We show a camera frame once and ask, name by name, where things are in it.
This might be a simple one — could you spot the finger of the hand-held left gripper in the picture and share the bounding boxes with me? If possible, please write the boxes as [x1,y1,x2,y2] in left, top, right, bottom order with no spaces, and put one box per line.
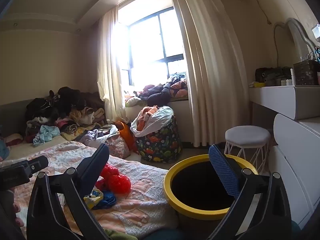
[0,155,49,192]

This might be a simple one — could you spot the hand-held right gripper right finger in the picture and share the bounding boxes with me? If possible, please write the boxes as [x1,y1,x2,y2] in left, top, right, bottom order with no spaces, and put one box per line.
[207,144,292,240]

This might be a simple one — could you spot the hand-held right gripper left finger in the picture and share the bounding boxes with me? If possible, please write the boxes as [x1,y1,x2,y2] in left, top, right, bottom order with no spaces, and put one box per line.
[26,143,112,240]

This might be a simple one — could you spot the yellow snack wrapper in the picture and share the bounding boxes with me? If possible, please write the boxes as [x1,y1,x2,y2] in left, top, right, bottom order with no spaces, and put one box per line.
[84,189,104,209]

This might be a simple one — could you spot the blue plastic bag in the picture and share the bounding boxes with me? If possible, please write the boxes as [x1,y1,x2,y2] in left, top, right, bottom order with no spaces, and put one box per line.
[94,190,117,210]

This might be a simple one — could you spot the yellow-rimmed black bin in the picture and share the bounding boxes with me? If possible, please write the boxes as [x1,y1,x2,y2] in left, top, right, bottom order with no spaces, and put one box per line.
[164,154,259,233]

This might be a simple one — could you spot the person's left hand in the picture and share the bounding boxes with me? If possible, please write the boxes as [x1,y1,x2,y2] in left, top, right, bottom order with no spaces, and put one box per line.
[4,189,27,233]

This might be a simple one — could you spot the pink floral pillow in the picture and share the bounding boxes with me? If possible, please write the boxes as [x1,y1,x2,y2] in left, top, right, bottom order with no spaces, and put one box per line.
[105,135,132,159]

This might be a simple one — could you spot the teal floral pillow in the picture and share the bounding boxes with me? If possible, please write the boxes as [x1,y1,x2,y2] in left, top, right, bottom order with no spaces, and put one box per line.
[0,139,11,162]

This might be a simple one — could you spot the white lilac garment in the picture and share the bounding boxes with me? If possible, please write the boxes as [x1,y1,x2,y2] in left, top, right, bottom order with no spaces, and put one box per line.
[82,126,118,145]

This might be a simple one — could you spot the orange bag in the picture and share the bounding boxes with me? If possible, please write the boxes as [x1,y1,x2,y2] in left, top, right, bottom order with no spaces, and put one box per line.
[115,121,138,153]

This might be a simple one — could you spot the light blue garment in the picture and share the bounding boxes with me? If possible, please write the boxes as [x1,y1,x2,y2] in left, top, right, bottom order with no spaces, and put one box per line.
[33,125,61,147]

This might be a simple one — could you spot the grey headboard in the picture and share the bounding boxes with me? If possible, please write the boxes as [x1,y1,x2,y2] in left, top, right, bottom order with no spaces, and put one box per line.
[0,99,33,137]

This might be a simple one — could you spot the dinosaur print laundry bag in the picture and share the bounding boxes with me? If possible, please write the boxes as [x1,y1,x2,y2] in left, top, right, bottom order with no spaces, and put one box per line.
[130,106,183,163]

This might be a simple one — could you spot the pile of clothes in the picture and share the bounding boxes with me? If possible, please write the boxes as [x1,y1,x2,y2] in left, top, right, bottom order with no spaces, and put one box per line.
[25,87,108,143]

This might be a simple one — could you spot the white drawer cabinet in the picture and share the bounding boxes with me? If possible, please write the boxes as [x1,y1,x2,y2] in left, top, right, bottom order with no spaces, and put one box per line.
[269,114,320,230]

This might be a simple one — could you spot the green cloth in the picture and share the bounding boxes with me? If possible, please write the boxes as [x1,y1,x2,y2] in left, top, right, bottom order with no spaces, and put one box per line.
[104,229,138,240]

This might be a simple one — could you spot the white vanity desk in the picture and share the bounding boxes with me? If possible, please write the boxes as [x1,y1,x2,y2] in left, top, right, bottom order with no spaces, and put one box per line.
[249,85,320,120]

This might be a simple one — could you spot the wide cream curtain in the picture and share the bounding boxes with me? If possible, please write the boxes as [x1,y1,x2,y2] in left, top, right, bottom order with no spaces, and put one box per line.
[166,0,248,148]

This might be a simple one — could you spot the heap of dark clothes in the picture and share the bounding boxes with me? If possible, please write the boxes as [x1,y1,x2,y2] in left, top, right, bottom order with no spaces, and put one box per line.
[125,72,188,105]

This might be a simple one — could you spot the narrow cream curtain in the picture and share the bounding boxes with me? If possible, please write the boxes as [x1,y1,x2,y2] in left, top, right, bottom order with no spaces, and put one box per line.
[97,6,130,124]

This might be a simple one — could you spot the clear organizer box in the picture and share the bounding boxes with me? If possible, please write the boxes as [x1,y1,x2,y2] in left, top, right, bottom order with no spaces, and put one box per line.
[293,59,320,85]

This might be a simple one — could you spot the black-framed window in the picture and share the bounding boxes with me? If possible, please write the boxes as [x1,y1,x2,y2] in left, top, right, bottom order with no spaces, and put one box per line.
[117,5,188,88]

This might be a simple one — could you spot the wavy-framed mirror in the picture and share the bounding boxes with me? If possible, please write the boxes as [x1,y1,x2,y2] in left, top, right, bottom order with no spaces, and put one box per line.
[273,17,320,63]

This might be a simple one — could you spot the white wire-frame stool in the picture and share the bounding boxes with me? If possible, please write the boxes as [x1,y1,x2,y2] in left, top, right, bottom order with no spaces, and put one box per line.
[224,126,272,175]

